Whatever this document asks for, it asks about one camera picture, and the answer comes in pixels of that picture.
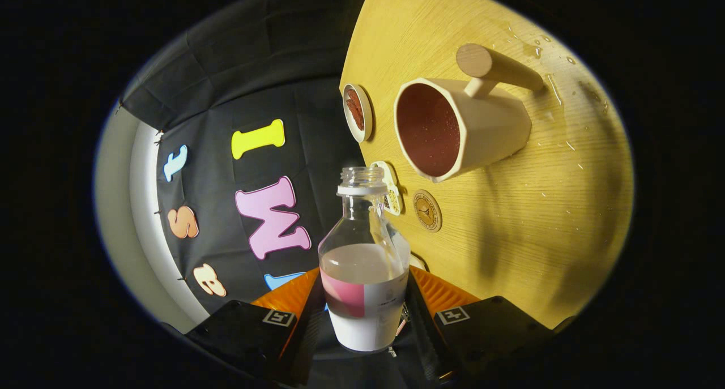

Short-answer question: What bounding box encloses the black backdrop cloth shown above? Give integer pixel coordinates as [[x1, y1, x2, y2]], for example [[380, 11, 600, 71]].
[[116, 0, 448, 389]]

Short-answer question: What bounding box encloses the white divided condiment dish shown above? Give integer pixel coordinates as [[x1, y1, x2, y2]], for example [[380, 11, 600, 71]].
[[371, 161, 404, 216]]

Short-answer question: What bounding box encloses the clear juice bottle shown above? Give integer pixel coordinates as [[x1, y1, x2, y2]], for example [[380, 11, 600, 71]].
[[317, 166, 411, 353]]

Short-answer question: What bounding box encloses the cream cup with wooden handle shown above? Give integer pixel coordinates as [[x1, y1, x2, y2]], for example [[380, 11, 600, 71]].
[[394, 43, 545, 183]]

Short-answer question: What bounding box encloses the white oval plate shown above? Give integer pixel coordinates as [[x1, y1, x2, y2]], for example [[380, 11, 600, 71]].
[[342, 83, 374, 143]]

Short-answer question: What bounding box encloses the round cork coaster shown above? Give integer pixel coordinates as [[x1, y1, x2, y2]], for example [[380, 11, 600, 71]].
[[412, 189, 443, 233]]

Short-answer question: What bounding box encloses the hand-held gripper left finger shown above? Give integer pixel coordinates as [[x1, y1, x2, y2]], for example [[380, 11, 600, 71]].
[[184, 267, 326, 387]]

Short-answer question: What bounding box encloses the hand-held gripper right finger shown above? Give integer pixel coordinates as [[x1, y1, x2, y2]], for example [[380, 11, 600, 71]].
[[403, 266, 558, 387]]

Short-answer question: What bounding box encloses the wooden table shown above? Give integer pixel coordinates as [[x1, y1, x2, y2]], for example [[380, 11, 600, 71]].
[[339, 0, 635, 330]]

